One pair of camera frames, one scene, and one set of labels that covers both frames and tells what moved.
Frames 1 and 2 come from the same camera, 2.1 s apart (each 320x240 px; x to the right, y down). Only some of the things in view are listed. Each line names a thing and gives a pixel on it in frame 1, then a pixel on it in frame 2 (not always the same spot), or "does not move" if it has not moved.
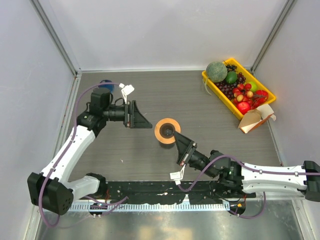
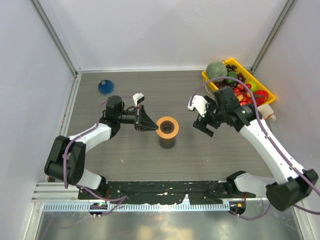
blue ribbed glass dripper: [110, 86] does not move
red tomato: [261, 96] does not move
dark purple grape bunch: [227, 88] does not move
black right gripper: [186, 147] -> [205, 120]
